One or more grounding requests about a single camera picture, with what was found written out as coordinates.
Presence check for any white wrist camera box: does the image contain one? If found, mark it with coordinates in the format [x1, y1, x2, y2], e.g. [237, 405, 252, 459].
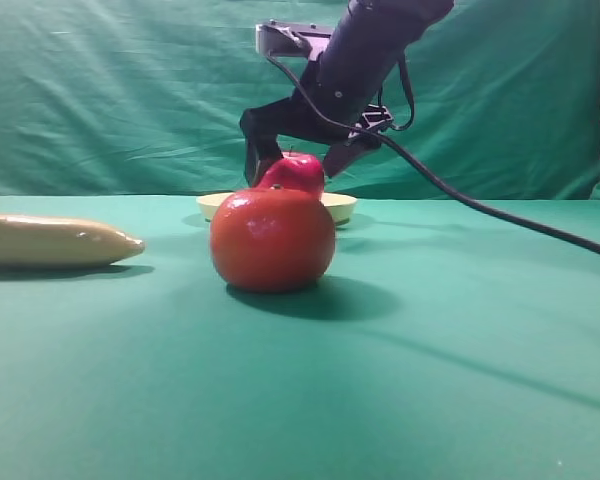
[255, 19, 333, 61]

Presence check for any yellow banana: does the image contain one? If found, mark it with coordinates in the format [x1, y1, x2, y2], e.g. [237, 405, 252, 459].
[0, 214, 145, 268]

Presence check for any red apple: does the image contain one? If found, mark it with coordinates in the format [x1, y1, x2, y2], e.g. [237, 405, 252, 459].
[256, 151, 325, 200]

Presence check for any orange tangerine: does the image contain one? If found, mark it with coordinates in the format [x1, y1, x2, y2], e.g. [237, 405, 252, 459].
[209, 186, 336, 294]

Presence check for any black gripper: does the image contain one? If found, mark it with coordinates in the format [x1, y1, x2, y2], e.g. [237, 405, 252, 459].
[239, 59, 394, 187]

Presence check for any pale yellow plate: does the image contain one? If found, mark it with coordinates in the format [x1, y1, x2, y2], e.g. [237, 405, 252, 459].
[196, 192, 357, 225]

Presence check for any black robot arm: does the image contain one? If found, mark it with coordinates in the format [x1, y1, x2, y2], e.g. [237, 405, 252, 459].
[239, 1, 454, 186]

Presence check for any green backdrop cloth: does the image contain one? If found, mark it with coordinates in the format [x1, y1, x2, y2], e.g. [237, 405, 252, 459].
[0, 1, 600, 200]

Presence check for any black cable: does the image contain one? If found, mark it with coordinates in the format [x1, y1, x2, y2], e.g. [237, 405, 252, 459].
[265, 49, 600, 264]

